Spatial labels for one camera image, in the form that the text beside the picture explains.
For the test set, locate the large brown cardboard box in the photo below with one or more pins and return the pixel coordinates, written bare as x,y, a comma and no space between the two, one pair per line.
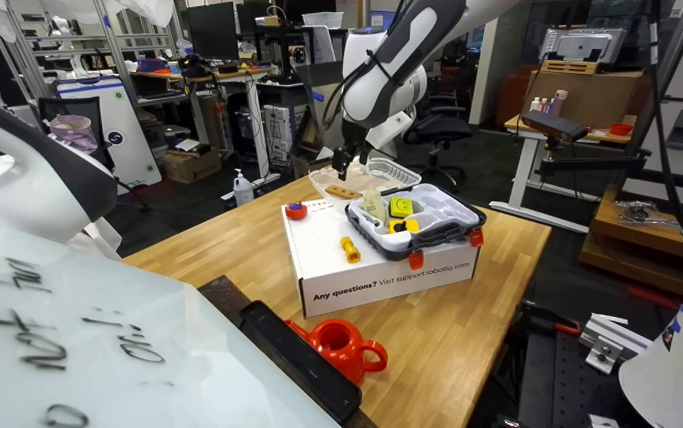
594,99

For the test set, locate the desk with white leg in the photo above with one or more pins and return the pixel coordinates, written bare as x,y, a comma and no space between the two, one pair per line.
254,121

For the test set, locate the white board with writing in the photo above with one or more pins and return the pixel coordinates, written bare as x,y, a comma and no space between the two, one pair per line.
78,341

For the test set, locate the white curved machine cover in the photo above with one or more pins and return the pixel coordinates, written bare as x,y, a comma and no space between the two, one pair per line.
31,191

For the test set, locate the white machine with blue trim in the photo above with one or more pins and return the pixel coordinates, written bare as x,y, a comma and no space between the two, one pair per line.
128,135

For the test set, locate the clear plastic case cover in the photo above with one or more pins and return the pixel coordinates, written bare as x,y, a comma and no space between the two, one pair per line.
389,175

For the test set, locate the red bowl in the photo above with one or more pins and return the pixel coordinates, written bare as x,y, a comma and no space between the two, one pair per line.
619,129

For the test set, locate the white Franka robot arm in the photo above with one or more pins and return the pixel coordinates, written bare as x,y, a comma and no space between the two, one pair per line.
389,80

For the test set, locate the white printer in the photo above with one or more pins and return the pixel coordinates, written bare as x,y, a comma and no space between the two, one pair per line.
582,47

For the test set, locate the white standing desk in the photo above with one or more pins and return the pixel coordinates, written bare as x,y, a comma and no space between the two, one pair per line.
523,168

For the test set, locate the black perforated breadboard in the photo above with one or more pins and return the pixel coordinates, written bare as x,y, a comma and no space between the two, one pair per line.
555,388

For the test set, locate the silver metal brackets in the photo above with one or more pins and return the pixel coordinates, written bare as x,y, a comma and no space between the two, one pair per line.
614,341

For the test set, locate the black and red tool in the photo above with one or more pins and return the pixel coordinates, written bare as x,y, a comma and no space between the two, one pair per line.
550,323

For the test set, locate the black flat device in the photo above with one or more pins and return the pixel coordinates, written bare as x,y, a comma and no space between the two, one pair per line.
555,128

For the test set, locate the black bar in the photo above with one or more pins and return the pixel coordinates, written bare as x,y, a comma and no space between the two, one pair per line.
300,365

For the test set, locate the yellow toy bolt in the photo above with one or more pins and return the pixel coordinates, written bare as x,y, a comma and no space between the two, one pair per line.
350,250

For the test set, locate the yellow block with black hole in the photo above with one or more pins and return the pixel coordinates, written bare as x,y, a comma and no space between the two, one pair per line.
412,228

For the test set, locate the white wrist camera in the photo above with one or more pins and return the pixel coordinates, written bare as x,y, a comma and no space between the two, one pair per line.
391,131

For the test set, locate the small cardboard box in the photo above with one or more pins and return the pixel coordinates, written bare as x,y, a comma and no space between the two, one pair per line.
189,168

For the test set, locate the low wooden shelf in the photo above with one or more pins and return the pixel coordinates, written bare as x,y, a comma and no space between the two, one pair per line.
633,254

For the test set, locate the white cardboard box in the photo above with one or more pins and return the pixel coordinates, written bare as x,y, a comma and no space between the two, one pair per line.
331,270

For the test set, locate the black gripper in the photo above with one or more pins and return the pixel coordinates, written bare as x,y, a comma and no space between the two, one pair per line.
354,147

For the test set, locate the hand sanitizer bottle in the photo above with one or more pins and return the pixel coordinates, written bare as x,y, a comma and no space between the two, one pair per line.
243,191

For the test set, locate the black office chair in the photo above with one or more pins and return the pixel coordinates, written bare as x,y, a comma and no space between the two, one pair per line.
444,131

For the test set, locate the grey panel with blue tape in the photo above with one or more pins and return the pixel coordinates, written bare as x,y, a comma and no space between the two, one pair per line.
323,121

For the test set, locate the purple plastic bag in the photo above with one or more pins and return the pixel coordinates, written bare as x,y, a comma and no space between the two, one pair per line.
75,135

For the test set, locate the yellow smiley square block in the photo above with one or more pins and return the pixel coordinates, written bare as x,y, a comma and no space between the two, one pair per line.
400,207

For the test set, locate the black computer monitor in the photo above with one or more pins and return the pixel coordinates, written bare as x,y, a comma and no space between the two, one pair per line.
210,33

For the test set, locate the white dome shaped housing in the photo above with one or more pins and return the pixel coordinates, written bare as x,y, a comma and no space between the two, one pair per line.
682,373

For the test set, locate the grey toy tool case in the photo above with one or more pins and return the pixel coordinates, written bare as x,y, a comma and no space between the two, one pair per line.
444,214

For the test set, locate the red round cap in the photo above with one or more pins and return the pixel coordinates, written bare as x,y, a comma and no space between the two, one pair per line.
296,213

